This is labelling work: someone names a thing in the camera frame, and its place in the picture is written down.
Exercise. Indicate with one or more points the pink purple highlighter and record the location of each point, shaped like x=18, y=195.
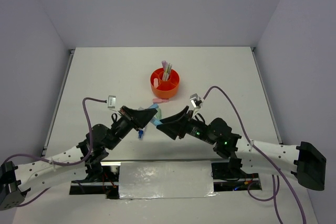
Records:
x=165, y=64

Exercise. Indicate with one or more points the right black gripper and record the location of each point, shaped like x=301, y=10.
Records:
x=173, y=129

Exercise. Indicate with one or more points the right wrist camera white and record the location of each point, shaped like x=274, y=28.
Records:
x=196, y=102

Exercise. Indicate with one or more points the blue capped glue bottle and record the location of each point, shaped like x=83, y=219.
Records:
x=141, y=133

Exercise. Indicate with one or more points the blue highlighter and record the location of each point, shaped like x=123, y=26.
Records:
x=153, y=106
x=156, y=122

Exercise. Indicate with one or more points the pink highlighter near organizer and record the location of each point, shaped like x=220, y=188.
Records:
x=160, y=100

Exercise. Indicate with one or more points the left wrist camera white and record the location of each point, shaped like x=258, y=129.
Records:
x=111, y=102

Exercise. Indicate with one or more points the grey white thin pen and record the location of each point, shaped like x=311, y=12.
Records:
x=164, y=73

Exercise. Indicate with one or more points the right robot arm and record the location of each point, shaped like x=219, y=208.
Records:
x=302, y=162

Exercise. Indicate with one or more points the pink stapler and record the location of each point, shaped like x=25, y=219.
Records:
x=156, y=82

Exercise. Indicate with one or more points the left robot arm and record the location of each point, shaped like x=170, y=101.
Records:
x=81, y=162

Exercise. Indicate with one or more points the green highlighter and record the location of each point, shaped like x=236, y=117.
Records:
x=159, y=114

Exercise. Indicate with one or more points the silver foil cover plate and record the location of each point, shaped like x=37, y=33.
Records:
x=166, y=180

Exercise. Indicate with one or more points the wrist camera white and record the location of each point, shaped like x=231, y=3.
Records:
x=196, y=102
x=111, y=102

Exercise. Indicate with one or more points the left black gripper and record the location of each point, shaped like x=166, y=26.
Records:
x=139, y=118

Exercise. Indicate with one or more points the orange round divided organizer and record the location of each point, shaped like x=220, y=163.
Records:
x=166, y=89

